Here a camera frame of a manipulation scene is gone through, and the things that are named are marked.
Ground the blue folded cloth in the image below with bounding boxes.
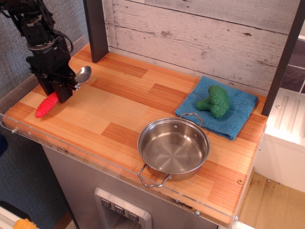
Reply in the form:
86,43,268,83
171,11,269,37
175,77,258,140

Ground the green toy broccoli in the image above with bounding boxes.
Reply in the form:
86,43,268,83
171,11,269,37
195,85,230,119

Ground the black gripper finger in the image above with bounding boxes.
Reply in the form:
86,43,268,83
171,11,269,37
37,77,54,95
52,81,73,103

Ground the dark gray right post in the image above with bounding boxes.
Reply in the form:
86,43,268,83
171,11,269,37
261,0,305,116

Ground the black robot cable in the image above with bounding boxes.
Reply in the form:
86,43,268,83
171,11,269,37
52,29,73,53

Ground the red handled metal spoon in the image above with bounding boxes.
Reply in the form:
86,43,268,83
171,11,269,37
35,66,92,118

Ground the yellow object bottom left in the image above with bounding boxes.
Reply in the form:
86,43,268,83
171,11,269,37
13,219,37,229

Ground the silver dispenser panel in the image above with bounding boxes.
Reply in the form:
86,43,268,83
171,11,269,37
94,187,153,229

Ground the dark gray post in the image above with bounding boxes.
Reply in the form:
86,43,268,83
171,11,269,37
83,0,109,63
261,0,305,116

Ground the stainless steel pot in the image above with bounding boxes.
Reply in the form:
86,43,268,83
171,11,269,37
137,113,210,187

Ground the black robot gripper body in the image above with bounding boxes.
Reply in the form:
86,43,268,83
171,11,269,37
26,38,78,91

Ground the dark gray left post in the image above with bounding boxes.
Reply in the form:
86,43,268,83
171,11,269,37
83,0,109,63

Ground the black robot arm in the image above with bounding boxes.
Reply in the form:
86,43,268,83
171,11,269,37
0,0,80,103

